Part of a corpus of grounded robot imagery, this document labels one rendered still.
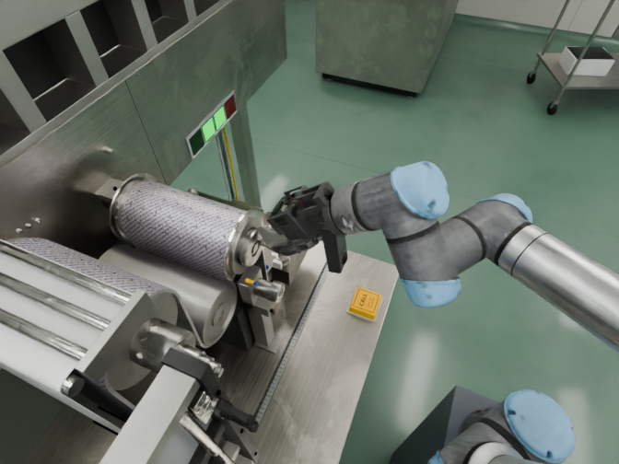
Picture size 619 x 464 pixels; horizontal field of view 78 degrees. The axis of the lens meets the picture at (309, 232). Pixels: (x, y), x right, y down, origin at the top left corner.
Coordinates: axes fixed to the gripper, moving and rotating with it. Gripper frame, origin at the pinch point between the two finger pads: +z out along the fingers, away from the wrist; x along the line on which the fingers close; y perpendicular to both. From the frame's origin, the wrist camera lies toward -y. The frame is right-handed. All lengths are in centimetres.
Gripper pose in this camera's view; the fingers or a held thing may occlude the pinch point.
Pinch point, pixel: (269, 241)
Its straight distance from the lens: 73.8
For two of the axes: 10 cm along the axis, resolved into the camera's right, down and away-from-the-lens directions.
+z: -7.1, 1.8, 6.8
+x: -3.8, 7.2, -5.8
